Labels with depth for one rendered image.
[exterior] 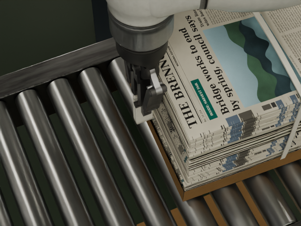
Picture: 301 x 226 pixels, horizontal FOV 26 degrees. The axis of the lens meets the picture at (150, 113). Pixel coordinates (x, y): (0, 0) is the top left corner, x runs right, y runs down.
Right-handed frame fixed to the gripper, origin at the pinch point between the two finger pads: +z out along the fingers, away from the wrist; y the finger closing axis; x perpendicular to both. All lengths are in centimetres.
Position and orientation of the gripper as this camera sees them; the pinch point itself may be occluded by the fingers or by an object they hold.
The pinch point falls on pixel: (143, 107)
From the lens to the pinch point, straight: 108.3
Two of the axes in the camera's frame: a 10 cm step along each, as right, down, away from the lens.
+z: 0.0, 5.3, 8.5
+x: -9.1, 3.5, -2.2
